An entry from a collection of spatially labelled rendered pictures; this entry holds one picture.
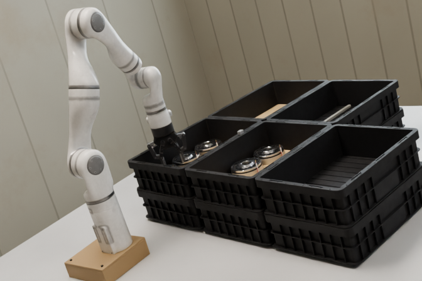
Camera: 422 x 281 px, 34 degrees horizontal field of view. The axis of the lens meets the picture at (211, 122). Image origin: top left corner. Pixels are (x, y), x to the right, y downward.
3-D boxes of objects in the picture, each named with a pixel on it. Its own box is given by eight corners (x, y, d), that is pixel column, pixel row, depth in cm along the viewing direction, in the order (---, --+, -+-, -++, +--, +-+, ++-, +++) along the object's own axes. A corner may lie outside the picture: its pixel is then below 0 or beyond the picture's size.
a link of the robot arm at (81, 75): (59, 7, 204) (61, 93, 205) (83, 5, 198) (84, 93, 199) (81, 10, 211) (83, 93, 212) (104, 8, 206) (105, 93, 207)
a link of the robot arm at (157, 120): (172, 114, 240) (166, 98, 238) (174, 123, 229) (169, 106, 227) (147, 121, 239) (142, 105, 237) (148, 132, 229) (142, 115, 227)
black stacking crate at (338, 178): (349, 233, 173) (340, 193, 169) (262, 217, 194) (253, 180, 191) (426, 166, 197) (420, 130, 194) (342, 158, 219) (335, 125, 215)
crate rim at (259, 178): (341, 200, 170) (340, 191, 169) (254, 187, 191) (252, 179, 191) (422, 135, 194) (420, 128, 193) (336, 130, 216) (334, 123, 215)
